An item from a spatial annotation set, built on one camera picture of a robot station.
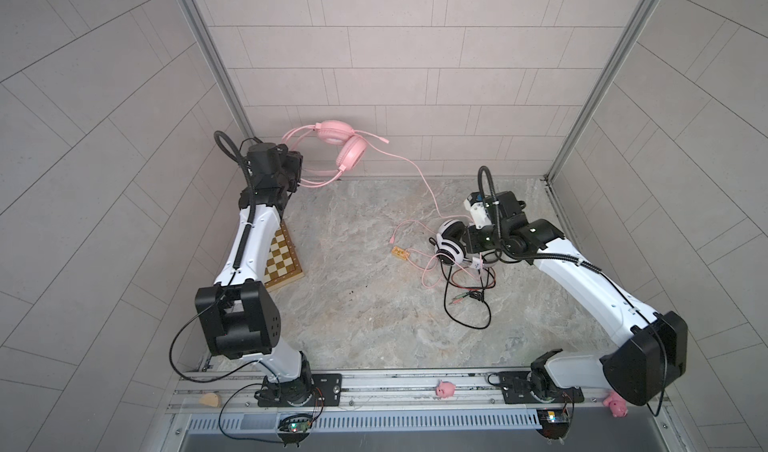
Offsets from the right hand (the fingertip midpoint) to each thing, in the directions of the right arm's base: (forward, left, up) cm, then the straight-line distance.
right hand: (461, 236), depth 79 cm
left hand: (+21, +41, +17) cm, 49 cm away
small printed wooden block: (+5, +16, -15) cm, 23 cm away
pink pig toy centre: (-32, +8, -16) cm, 37 cm away
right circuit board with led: (-40, -16, -19) cm, 47 cm away
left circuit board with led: (-38, +42, -14) cm, 58 cm away
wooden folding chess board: (+2, +52, -13) cm, 54 cm away
